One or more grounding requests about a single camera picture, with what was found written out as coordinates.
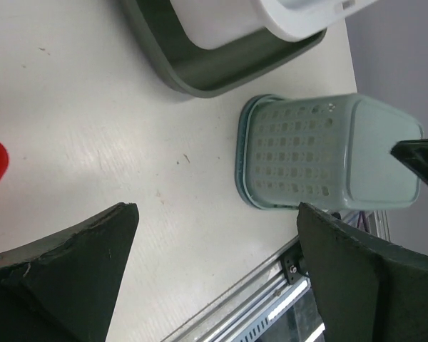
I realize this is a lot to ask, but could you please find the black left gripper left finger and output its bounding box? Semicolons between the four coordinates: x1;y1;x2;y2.
0;203;139;341

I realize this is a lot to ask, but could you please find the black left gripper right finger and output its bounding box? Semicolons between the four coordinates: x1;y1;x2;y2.
297;203;428;341

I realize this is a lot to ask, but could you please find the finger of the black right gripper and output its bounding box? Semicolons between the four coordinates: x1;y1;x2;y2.
390;139;428;186

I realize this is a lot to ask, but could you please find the light teal perforated basket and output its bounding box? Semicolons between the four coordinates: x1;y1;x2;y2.
235;93;424;211

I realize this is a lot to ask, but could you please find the dark green plastic tray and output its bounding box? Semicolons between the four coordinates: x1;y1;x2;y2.
121;1;326;98

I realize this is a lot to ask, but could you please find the white plastic tub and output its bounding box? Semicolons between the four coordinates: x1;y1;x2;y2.
170;0;375;50

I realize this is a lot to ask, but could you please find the white slotted cable duct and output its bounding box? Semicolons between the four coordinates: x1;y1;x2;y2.
213;277;325;342

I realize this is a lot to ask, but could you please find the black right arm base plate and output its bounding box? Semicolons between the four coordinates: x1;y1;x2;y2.
280;242;308;285

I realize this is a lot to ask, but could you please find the aluminium mounting rail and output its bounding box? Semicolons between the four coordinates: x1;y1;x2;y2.
166;221;308;341

